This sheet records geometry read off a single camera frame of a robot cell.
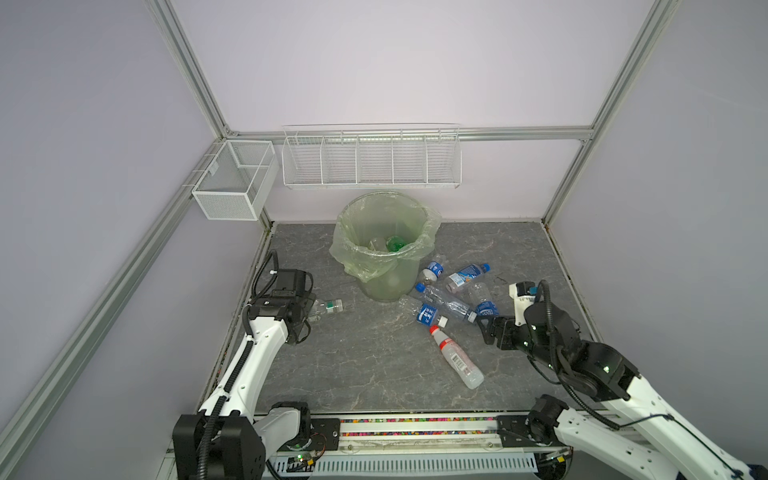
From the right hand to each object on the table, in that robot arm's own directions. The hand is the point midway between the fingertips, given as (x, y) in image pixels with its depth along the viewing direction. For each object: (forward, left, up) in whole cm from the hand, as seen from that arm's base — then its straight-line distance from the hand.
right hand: (492, 320), depth 70 cm
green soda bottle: (+29, +23, -5) cm, 38 cm away
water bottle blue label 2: (+17, -4, -18) cm, 25 cm away
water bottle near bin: (+28, +10, -17) cm, 34 cm away
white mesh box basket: (+50, +78, +3) cm, 93 cm away
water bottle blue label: (+10, +14, -16) cm, 23 cm away
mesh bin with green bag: (+36, +29, -11) cm, 48 cm away
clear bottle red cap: (-4, +6, -16) cm, 18 cm away
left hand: (+6, +48, -9) cm, 50 cm away
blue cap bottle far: (+21, +3, -15) cm, 27 cm away
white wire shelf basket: (+54, +31, +10) cm, 64 cm away
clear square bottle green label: (+14, +45, -18) cm, 50 cm away
